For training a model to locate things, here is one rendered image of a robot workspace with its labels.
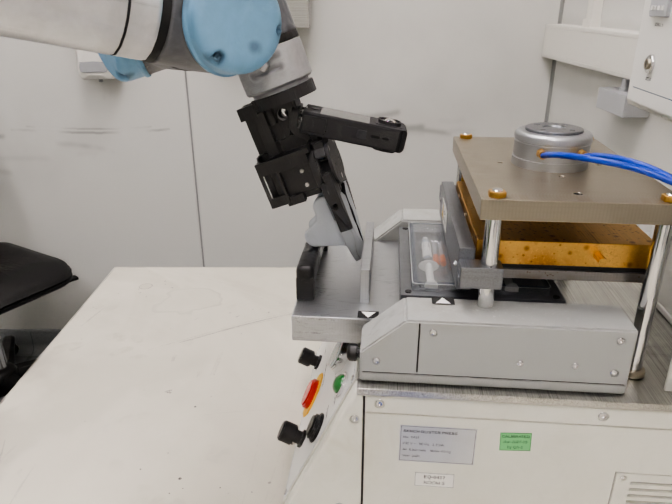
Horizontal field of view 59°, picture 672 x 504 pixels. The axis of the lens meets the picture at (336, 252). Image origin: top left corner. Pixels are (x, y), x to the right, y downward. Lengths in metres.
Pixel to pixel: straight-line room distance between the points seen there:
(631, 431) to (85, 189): 1.95
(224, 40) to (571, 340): 0.39
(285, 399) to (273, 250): 1.36
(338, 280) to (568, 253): 0.26
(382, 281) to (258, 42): 0.34
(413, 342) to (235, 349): 0.48
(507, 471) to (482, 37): 1.60
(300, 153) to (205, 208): 1.55
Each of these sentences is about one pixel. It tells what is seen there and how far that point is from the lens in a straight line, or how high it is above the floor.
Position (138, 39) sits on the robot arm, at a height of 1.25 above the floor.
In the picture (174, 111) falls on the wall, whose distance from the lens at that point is 2.10.
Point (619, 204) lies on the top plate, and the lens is 0.57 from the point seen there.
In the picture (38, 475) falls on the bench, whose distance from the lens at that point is 0.83.
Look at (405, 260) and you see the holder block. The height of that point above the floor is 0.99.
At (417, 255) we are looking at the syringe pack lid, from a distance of 0.68.
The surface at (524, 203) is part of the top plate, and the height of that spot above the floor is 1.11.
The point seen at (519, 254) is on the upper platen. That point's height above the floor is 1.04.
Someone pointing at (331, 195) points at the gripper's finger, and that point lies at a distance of 0.63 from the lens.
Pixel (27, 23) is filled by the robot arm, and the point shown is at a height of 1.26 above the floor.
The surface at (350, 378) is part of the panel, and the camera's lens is 0.62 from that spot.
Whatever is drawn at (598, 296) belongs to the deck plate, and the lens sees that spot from 0.81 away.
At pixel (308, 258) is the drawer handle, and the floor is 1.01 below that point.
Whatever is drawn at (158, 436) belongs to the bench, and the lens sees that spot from 0.84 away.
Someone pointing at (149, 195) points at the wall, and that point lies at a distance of 2.20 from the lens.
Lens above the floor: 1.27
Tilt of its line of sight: 23 degrees down
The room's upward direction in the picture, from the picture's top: straight up
